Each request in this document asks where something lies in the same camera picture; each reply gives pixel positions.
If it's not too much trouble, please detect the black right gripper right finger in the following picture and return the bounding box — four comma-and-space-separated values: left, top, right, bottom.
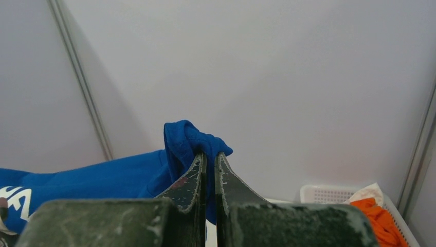
214, 153, 379, 246

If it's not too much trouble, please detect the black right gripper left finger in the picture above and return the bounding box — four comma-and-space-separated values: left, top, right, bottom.
16, 154, 207, 246

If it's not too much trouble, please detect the blue panda print t-shirt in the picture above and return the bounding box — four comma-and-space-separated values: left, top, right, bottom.
1, 120, 233, 233

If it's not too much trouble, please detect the white plastic laundry basket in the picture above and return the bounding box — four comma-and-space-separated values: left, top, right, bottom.
300, 185, 420, 246

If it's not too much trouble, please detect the white t-shirt in basket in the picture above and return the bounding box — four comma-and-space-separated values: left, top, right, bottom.
343, 183, 384, 206

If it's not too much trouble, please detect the orange t-shirt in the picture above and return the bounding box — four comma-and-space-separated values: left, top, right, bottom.
350, 198, 409, 247

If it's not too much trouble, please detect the right metal corner post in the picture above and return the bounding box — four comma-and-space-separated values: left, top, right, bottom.
398, 82, 435, 221

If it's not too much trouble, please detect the metal corner post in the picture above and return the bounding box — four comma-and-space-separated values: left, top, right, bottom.
47, 0, 114, 161
398, 82, 435, 221

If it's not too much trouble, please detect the left metal corner post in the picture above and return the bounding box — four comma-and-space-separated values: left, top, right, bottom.
47, 0, 114, 161

